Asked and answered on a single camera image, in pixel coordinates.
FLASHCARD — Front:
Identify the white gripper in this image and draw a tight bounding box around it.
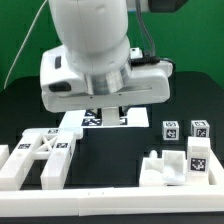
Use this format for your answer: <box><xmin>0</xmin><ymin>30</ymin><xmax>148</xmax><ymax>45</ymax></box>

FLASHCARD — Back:
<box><xmin>39</xmin><ymin>44</ymin><xmax>174</xmax><ymax>114</ymax></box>

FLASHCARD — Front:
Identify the white chair seat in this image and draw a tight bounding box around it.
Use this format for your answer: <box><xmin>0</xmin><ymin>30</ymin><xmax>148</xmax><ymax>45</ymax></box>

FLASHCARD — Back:
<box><xmin>138</xmin><ymin>149</ymin><xmax>221</xmax><ymax>188</ymax></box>

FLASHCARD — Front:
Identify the white part at left edge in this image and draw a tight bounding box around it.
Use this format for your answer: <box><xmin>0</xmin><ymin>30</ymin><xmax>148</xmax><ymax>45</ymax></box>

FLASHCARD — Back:
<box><xmin>0</xmin><ymin>145</ymin><xmax>9</xmax><ymax>169</ymax></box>

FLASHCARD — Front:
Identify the white tagged cube left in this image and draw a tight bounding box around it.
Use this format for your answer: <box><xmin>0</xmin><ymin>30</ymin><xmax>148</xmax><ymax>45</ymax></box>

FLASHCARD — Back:
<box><xmin>162</xmin><ymin>121</ymin><xmax>179</xmax><ymax>140</ymax></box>

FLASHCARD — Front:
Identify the white tagged cube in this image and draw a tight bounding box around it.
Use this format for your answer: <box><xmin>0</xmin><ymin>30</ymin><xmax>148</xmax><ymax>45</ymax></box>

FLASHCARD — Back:
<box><xmin>191</xmin><ymin>120</ymin><xmax>210</xmax><ymax>138</ymax></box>
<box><xmin>162</xmin><ymin>121</ymin><xmax>179</xmax><ymax>140</ymax></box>

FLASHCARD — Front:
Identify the white tagged cube right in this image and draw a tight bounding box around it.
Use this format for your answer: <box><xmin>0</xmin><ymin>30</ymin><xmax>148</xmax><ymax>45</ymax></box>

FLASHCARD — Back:
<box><xmin>191</xmin><ymin>120</ymin><xmax>210</xmax><ymax>138</ymax></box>

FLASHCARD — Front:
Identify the white U-shaped obstacle fence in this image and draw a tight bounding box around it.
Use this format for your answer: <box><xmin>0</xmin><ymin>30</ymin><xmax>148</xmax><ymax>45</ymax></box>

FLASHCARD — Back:
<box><xmin>0</xmin><ymin>161</ymin><xmax>224</xmax><ymax>217</ymax></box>

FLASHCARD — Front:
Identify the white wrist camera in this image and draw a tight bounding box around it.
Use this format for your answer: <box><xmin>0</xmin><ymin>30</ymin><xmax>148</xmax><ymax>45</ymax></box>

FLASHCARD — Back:
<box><xmin>40</xmin><ymin>45</ymin><xmax>87</xmax><ymax>97</ymax></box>

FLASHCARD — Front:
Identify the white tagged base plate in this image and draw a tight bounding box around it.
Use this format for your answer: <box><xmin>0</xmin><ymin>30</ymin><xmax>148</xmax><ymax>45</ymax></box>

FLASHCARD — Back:
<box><xmin>59</xmin><ymin>107</ymin><xmax>149</xmax><ymax>139</ymax></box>

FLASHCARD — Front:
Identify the white chair back frame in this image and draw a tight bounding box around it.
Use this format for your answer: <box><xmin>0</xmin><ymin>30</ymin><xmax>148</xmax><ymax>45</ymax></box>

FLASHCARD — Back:
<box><xmin>0</xmin><ymin>128</ymin><xmax>78</xmax><ymax>191</ymax></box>

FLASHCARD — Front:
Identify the white cable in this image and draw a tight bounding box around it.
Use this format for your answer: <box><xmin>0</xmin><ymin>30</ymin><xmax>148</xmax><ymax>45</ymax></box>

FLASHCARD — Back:
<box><xmin>3</xmin><ymin>0</ymin><xmax>50</xmax><ymax>90</ymax></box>

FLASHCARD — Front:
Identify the grey braided cable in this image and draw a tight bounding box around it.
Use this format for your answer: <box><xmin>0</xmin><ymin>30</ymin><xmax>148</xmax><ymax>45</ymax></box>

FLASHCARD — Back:
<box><xmin>134</xmin><ymin>0</ymin><xmax>174</xmax><ymax>66</ymax></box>

